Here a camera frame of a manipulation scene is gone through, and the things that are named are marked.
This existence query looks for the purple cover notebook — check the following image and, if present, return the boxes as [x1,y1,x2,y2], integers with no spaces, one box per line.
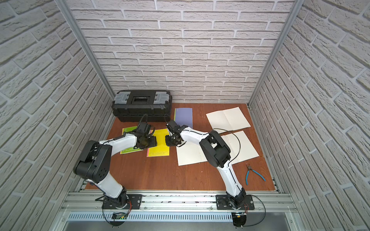
[174,108,193,128]

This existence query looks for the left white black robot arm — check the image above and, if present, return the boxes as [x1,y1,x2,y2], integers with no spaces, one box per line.
[73,122,157,208]

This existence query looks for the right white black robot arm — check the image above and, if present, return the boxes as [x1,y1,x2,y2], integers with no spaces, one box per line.
[166,124,246,209]

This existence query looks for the black plastic toolbox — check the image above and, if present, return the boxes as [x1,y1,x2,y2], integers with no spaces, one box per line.
[112,90,172,122]

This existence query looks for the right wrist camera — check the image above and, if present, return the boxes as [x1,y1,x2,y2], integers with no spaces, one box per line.
[166,120,188,135]

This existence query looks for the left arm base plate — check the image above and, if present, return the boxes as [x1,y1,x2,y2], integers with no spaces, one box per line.
[102,194,143,209]

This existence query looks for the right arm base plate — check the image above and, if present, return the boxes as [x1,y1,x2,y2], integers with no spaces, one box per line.
[215,194,255,210]

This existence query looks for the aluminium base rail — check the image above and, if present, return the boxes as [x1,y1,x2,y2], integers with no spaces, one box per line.
[57,190,298,224]

